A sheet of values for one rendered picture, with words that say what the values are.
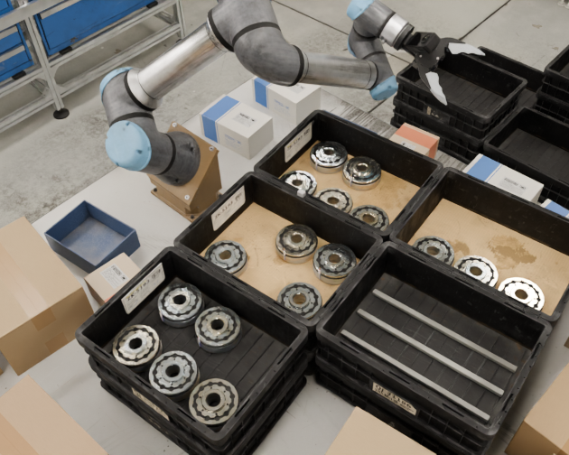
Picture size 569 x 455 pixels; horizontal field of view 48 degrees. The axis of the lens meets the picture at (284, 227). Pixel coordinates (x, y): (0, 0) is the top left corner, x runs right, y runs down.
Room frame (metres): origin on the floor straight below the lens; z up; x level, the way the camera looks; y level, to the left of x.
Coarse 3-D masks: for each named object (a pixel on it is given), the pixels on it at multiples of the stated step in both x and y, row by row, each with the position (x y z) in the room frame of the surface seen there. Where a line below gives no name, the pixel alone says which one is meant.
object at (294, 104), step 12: (252, 84) 1.76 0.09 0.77; (264, 84) 1.73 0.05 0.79; (300, 84) 1.72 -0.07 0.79; (264, 96) 1.72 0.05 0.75; (276, 96) 1.68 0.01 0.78; (288, 96) 1.66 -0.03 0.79; (300, 96) 1.66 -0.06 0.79; (312, 96) 1.68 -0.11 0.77; (276, 108) 1.68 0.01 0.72; (288, 108) 1.65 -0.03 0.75; (300, 108) 1.64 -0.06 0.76; (312, 108) 1.68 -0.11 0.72; (288, 120) 1.65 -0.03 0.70; (300, 120) 1.64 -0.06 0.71
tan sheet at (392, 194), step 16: (304, 160) 1.32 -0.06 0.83; (320, 176) 1.25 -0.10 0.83; (336, 176) 1.25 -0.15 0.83; (384, 176) 1.25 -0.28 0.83; (352, 192) 1.19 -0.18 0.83; (368, 192) 1.19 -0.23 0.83; (384, 192) 1.18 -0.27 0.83; (400, 192) 1.18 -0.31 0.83; (352, 208) 1.13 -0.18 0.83; (384, 208) 1.13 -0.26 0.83; (400, 208) 1.13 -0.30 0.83
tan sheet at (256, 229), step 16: (256, 208) 1.14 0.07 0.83; (240, 224) 1.09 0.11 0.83; (256, 224) 1.09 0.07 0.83; (272, 224) 1.09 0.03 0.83; (288, 224) 1.08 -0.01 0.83; (240, 240) 1.04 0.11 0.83; (256, 240) 1.03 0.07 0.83; (272, 240) 1.03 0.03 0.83; (320, 240) 1.03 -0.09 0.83; (256, 256) 0.98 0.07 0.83; (272, 256) 0.98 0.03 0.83; (256, 272) 0.93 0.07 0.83; (272, 272) 0.93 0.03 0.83; (288, 272) 0.93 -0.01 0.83; (304, 272) 0.93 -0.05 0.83; (256, 288) 0.89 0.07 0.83; (272, 288) 0.89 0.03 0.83; (320, 288) 0.88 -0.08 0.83; (336, 288) 0.88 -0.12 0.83
